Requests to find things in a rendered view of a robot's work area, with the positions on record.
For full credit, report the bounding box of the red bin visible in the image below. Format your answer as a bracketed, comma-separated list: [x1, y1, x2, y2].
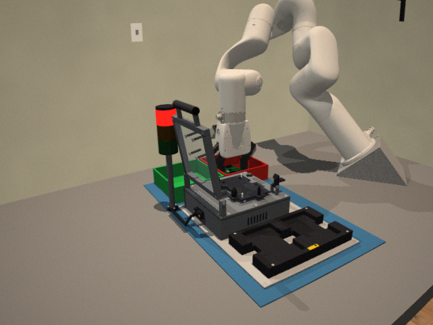
[217, 155, 269, 180]

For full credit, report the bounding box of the green bin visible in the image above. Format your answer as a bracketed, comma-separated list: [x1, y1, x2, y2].
[153, 162, 185, 204]

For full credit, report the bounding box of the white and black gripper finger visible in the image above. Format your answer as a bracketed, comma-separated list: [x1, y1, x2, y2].
[213, 142, 226, 173]
[240, 142, 256, 170]

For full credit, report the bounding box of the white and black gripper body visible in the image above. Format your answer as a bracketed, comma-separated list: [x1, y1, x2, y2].
[215, 120, 251, 158]

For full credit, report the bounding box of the green circuit board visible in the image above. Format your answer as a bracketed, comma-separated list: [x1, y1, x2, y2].
[225, 165, 242, 174]

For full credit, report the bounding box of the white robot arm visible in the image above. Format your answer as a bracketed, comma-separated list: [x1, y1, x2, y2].
[214, 0, 375, 165]

